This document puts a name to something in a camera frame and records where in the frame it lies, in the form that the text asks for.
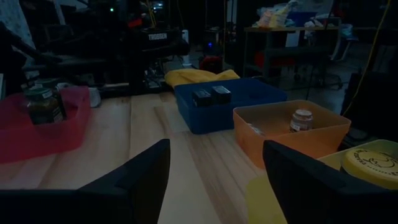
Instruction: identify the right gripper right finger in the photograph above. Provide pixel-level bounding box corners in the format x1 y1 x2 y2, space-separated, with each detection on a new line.
262 139 398 224

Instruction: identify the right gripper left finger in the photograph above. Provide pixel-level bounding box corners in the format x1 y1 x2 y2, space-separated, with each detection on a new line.
0 138 172 224

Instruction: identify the yellow lid spice jar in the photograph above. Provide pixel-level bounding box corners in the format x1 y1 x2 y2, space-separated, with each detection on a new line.
340 147 398 190

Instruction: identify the green lid oregano jar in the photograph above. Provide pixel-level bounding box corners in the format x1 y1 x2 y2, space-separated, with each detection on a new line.
24 88 67 126
34 78 63 94

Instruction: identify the yellow plastic bin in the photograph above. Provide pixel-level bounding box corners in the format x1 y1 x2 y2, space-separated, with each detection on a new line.
245 139 398 224

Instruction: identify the orange plastic bin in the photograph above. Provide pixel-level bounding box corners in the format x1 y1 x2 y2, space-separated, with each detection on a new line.
232 99 352 170

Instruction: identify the red plastic bin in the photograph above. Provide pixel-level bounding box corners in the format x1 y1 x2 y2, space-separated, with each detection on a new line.
0 86 91 164

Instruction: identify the small white cloth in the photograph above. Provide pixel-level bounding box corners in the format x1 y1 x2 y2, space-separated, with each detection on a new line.
88 86 103 109

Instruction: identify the blue plastic bin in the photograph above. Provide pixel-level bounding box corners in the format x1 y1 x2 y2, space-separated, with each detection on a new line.
174 77 289 135

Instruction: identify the yellow cloth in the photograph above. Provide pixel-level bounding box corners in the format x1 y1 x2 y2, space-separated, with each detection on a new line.
164 68 241 89

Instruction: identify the red floor device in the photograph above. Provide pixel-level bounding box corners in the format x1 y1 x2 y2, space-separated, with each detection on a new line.
198 55 223 73

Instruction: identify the background workbench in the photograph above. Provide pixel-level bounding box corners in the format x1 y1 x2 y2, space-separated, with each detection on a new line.
243 25 341 82

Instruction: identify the pile of colourful cloths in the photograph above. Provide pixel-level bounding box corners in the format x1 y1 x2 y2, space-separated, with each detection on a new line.
253 0 315 29

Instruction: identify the yellow hanging cable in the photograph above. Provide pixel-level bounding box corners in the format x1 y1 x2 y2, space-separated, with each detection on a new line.
341 0 392 118

